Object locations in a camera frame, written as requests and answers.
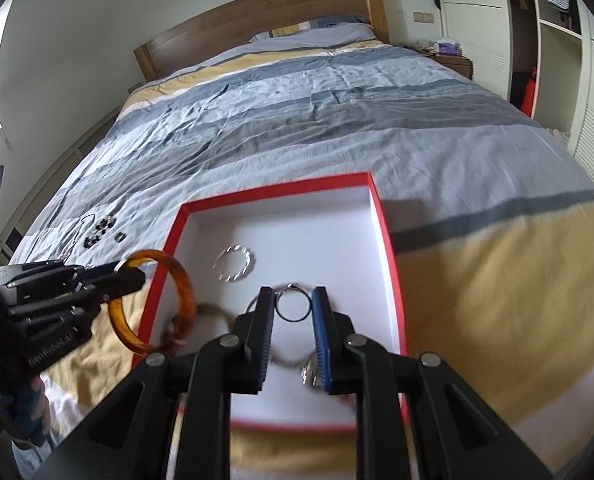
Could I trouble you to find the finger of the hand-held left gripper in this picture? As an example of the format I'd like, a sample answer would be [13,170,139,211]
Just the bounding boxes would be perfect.
[79,259,128,283]
[89,269,146,307]

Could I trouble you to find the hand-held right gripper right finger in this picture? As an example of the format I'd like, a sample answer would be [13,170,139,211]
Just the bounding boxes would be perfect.
[311,286,555,480]

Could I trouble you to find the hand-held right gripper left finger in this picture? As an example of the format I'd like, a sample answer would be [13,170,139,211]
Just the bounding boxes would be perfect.
[32,286,276,480]

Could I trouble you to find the small silver ring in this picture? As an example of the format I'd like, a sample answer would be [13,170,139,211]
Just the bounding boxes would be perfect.
[273,282,312,324]

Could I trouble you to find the amber resin bangle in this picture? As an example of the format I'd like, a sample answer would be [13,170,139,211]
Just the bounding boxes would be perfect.
[108,249,196,356]

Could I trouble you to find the silver twisted hoop bracelet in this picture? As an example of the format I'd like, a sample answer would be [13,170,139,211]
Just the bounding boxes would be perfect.
[213,243,256,284]

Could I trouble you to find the red cardboard box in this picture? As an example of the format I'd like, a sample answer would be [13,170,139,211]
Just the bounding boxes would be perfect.
[130,172,410,434]

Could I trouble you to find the person's left hand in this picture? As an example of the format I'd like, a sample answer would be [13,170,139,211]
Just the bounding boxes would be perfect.
[36,379,54,442]

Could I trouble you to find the bed with striped duvet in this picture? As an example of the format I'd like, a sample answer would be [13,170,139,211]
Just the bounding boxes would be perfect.
[11,35,594,480]

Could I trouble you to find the wooden headboard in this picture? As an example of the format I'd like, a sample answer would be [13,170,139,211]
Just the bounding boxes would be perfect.
[133,0,390,84]

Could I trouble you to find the wooden nightstand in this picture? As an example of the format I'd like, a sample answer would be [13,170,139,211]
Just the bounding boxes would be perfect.
[433,53,474,80]

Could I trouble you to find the blue grey pillow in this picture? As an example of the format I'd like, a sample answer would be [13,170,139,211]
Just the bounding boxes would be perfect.
[249,13,378,44]

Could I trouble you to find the red item in wardrobe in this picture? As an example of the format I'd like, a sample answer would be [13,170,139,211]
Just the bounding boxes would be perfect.
[519,66,538,117]

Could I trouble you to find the white wardrobe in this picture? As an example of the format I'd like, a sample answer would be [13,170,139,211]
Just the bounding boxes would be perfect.
[429,0,594,201]

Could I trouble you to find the dark bead bracelet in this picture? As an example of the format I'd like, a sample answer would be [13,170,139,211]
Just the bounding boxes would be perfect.
[82,214,128,250]

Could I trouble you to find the silver chain necklace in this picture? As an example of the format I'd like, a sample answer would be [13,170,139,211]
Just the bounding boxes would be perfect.
[52,213,98,267]

